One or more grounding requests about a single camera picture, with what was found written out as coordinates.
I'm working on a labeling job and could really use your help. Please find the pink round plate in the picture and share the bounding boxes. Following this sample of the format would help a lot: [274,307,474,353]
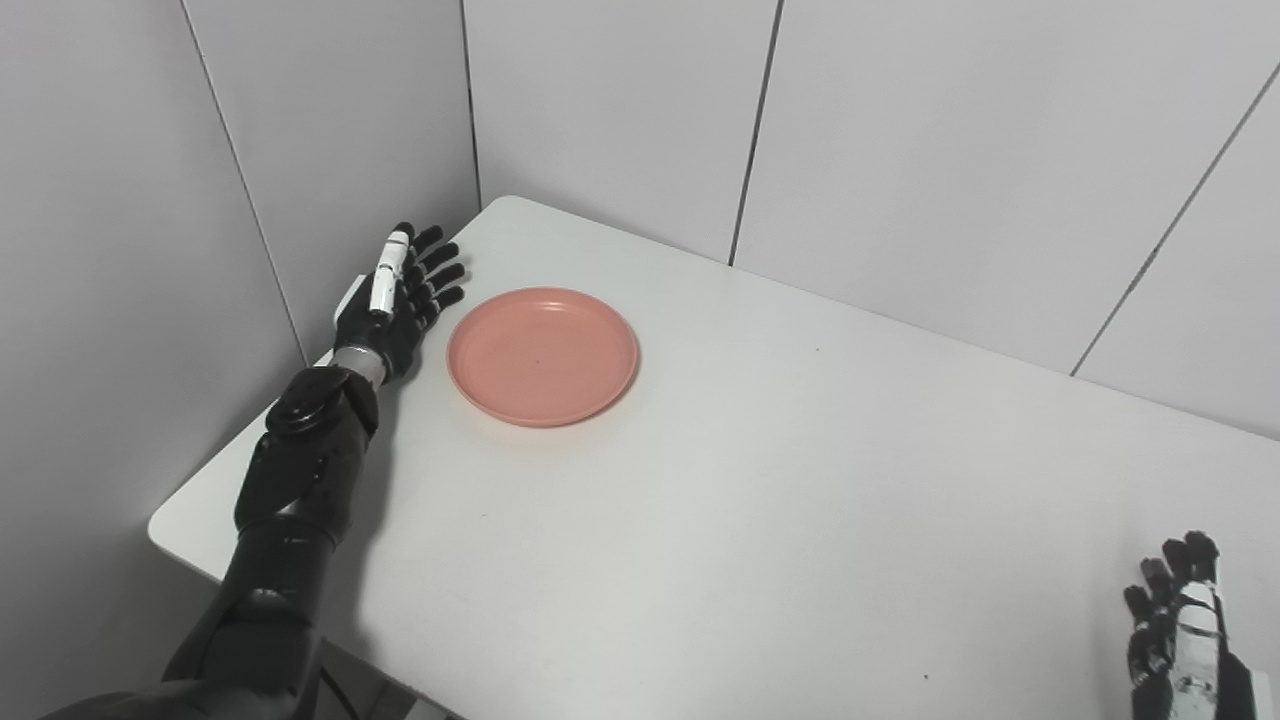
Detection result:
[446,288,641,429]

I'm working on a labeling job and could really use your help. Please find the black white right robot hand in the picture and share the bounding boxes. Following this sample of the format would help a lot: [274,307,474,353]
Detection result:
[1123,531,1273,720]

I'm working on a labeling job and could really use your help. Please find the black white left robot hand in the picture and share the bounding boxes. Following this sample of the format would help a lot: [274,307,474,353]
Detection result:
[333,222,468,381]

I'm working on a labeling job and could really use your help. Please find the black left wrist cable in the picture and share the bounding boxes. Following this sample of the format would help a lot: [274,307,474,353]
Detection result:
[318,665,361,720]

